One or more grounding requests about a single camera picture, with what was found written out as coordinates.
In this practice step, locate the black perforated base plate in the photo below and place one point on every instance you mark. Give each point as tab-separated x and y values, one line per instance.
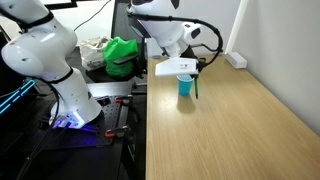
67	133

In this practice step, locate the cyan lit computer case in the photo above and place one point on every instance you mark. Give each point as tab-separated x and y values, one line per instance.
16	95

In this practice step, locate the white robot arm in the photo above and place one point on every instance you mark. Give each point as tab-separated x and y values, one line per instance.
42	48

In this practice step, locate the dark green pen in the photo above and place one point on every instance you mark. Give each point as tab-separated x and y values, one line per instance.
196	87

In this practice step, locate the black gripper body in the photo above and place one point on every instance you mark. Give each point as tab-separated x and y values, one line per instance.
188	53

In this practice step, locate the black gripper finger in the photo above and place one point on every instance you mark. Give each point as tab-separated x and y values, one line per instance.
195	76

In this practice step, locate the white box on table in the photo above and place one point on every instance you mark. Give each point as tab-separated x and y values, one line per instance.
236	60

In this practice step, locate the orange clamp front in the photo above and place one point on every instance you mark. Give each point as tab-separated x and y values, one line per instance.
110	133

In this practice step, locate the orange clamp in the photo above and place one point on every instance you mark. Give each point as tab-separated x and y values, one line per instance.
121	99
110	133

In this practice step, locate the orange clamp rear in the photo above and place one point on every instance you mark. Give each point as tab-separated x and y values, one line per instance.
121	99

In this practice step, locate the black office chair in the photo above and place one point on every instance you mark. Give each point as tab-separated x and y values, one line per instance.
135	61

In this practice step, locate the white printed bag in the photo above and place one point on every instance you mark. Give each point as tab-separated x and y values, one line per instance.
91	51

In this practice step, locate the green plastic bag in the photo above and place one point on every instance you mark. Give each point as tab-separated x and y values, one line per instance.
115	49

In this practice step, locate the blue plastic cup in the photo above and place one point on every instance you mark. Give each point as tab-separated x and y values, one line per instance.
184	84

